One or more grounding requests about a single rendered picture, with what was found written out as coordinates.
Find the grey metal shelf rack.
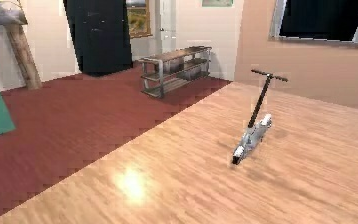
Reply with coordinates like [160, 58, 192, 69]
[138, 45, 213, 99]

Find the silver kick scooter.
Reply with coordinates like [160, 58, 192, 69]
[231, 68, 289, 166]

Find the white room door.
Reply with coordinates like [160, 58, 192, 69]
[155, 0, 178, 55]

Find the framed landscape picture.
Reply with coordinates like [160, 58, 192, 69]
[125, 0, 153, 39]

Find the black tall cupboard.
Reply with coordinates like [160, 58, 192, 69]
[62, 0, 134, 77]

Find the green framed picture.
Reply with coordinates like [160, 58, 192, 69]
[201, 0, 235, 8]

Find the grey framed dark window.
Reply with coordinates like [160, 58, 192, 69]
[268, 0, 358, 45]

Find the wooden post floor lamp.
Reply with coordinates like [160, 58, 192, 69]
[0, 0, 43, 91]

